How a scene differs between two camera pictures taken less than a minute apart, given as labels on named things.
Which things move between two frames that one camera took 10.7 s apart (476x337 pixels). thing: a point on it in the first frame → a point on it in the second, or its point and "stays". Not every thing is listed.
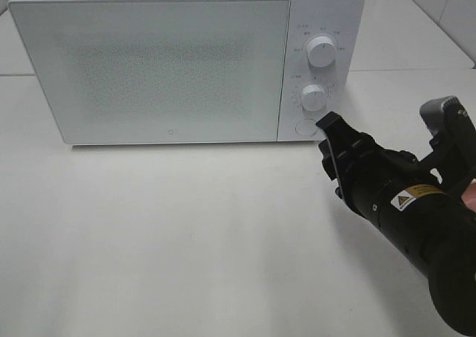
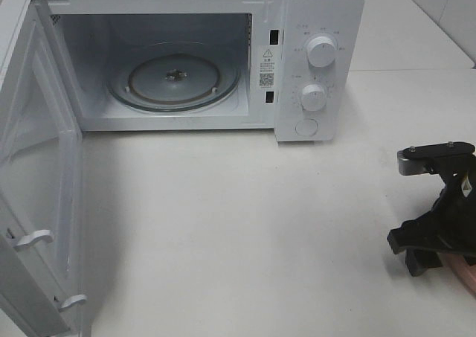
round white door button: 305,126 stays
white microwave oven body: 152,62 stays
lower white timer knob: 314,97 stays
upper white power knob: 320,51 stays
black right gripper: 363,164 → 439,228
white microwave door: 160,70 → 43,268
